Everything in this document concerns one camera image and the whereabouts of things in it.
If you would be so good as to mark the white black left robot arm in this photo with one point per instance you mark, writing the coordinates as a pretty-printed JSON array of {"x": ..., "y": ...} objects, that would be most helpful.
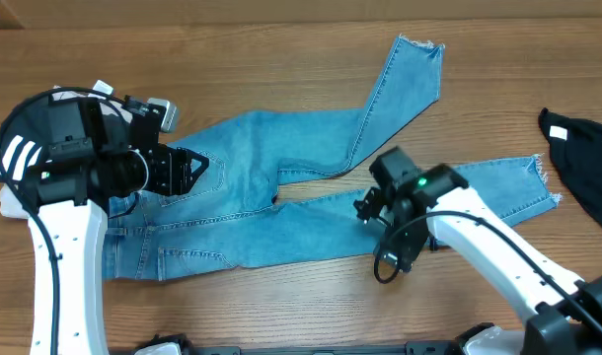
[{"x": 92, "y": 150}]

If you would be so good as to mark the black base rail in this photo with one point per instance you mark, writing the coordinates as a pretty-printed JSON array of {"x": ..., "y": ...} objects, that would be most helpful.
[{"x": 301, "y": 350}]

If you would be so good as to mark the blue denim jeans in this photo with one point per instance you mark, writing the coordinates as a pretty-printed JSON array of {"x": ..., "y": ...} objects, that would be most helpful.
[{"x": 235, "y": 215}]

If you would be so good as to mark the folded beige garment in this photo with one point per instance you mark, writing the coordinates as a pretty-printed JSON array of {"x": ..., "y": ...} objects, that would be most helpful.
[{"x": 10, "y": 205}]

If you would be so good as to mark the black garment right side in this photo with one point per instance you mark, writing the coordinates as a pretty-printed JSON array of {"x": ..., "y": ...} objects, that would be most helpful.
[{"x": 576, "y": 153}]

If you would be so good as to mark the black shirt white letters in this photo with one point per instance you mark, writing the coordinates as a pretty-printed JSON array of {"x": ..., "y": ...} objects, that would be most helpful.
[{"x": 23, "y": 135}]

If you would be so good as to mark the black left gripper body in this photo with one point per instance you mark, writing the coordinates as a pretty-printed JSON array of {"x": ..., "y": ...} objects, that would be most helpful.
[{"x": 167, "y": 176}]

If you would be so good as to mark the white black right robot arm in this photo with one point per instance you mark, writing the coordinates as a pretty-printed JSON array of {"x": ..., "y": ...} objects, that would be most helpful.
[{"x": 560, "y": 312}]

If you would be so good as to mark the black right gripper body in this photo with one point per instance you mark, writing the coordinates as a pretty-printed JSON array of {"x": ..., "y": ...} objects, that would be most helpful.
[{"x": 368, "y": 207}]

